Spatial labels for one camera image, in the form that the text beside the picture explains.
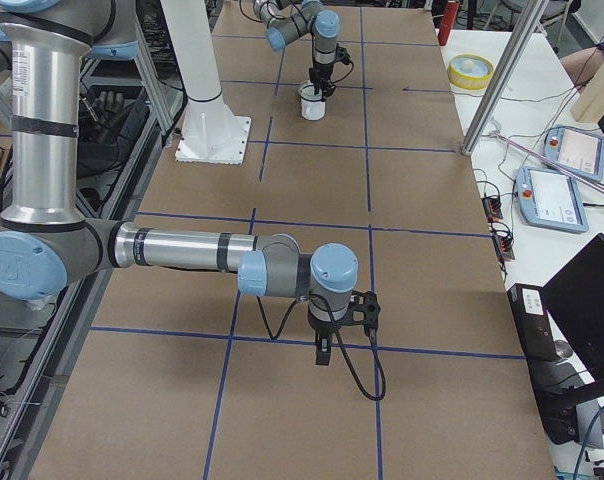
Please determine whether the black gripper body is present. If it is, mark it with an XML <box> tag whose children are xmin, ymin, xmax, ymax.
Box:
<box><xmin>309</xmin><ymin>63</ymin><xmax>334</xmax><ymax>86</ymax></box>

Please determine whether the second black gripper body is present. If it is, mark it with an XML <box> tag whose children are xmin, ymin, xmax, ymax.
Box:
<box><xmin>309</xmin><ymin>317</ymin><xmax>337</xmax><ymax>350</ymax></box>

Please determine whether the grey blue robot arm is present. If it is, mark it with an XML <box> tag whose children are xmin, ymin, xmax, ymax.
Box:
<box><xmin>252</xmin><ymin>1</ymin><xmax>345</xmax><ymax>97</ymax></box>

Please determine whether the second grey blue robot arm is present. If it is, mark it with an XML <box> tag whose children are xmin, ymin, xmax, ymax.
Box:
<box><xmin>0</xmin><ymin>1</ymin><xmax>359</xmax><ymax>365</ymax></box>

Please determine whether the white enamel mug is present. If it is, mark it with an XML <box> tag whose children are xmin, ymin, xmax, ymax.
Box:
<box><xmin>301</xmin><ymin>102</ymin><xmax>326</xmax><ymax>121</ymax></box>

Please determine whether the yellow rimmed bowl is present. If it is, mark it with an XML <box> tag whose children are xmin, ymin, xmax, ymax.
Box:
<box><xmin>447</xmin><ymin>54</ymin><xmax>494</xmax><ymax>91</ymax></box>

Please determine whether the red cylinder tube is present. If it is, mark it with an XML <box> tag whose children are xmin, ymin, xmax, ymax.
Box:
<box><xmin>438</xmin><ymin>0</ymin><xmax>459</xmax><ymax>46</ymax></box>

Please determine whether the black box device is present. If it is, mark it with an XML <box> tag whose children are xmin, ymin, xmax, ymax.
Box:
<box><xmin>507</xmin><ymin>283</ymin><xmax>574</xmax><ymax>362</ymax></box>

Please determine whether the white long desk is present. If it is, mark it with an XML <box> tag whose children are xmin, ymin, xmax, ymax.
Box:
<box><xmin>436</xmin><ymin>28</ymin><xmax>604</xmax><ymax>480</ymax></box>

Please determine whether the lower teach pendant tablet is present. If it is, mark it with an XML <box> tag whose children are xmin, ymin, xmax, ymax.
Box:
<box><xmin>515</xmin><ymin>166</ymin><xmax>589</xmax><ymax>233</ymax></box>

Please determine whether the teach pendant tablet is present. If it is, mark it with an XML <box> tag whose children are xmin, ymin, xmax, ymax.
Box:
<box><xmin>544</xmin><ymin>125</ymin><xmax>604</xmax><ymax>182</ymax></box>
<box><xmin>515</xmin><ymin>166</ymin><xmax>589</xmax><ymax>233</ymax></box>

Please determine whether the black monitor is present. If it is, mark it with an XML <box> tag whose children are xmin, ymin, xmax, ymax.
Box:
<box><xmin>542</xmin><ymin>233</ymin><xmax>604</xmax><ymax>375</ymax></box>

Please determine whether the upper teach pendant tablet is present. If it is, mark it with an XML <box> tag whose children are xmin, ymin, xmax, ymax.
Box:
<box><xmin>544</xmin><ymin>125</ymin><xmax>604</xmax><ymax>182</ymax></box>

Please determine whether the wooden beam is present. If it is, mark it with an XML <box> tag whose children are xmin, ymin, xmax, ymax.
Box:
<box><xmin>571</xmin><ymin>63</ymin><xmax>604</xmax><ymax>123</ymax></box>

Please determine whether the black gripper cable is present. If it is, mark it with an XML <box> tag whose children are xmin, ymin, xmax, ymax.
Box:
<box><xmin>331</xmin><ymin>44</ymin><xmax>356</xmax><ymax>84</ymax></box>

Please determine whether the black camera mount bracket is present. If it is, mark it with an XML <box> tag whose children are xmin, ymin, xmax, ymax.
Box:
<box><xmin>339</xmin><ymin>290</ymin><xmax>381</xmax><ymax>342</ymax></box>

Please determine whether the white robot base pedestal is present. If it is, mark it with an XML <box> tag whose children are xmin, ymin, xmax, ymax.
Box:
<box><xmin>161</xmin><ymin>0</ymin><xmax>251</xmax><ymax>165</ymax></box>

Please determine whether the aluminium frame post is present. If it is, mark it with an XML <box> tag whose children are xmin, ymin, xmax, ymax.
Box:
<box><xmin>461</xmin><ymin>0</ymin><xmax>549</xmax><ymax>156</ymax></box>

